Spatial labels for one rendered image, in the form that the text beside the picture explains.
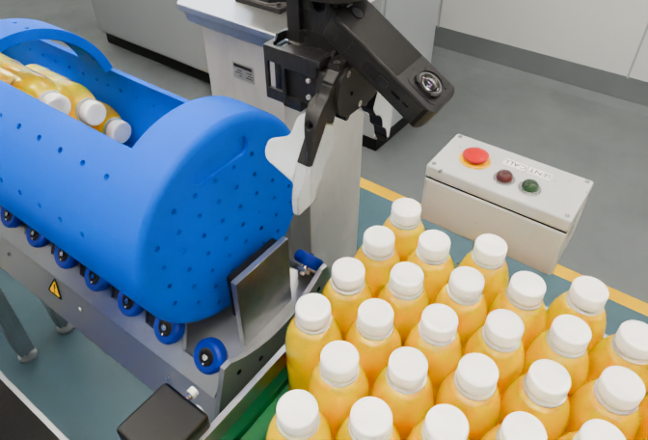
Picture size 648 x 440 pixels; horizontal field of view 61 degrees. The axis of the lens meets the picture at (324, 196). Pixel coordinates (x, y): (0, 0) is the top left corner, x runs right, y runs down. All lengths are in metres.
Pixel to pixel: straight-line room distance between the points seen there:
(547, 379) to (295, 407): 0.24
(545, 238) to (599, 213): 1.86
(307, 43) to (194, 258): 0.30
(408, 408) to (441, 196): 0.32
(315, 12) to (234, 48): 0.68
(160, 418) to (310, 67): 0.40
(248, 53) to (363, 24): 0.67
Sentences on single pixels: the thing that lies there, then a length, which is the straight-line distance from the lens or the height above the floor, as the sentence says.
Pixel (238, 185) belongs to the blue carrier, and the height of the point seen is 1.14.
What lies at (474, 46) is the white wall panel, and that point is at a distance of 3.65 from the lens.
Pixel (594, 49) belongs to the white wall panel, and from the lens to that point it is 3.45.
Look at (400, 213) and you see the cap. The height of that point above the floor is 1.08.
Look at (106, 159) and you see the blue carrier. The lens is 0.64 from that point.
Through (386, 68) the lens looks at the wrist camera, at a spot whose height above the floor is 1.35.
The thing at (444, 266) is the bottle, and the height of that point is 1.05.
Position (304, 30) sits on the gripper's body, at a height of 1.36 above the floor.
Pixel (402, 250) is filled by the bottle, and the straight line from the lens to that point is 0.74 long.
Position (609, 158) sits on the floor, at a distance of 2.99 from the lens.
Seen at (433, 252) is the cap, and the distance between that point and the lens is 0.67.
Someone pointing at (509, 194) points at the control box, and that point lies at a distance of 0.75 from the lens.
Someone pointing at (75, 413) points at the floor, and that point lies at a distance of 1.92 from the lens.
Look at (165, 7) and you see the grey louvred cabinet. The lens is 3.34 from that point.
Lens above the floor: 1.55
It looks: 40 degrees down
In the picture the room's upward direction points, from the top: straight up
